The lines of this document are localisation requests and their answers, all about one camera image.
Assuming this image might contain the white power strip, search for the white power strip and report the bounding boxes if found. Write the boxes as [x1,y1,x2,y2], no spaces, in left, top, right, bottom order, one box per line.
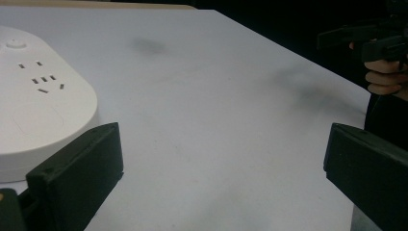
[0,25,101,185]

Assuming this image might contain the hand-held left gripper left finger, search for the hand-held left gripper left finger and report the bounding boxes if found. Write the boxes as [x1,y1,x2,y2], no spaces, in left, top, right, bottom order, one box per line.
[25,121,125,231]

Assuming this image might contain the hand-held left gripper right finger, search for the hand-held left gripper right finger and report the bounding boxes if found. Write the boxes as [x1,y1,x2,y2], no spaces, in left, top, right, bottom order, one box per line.
[322,122,408,231]

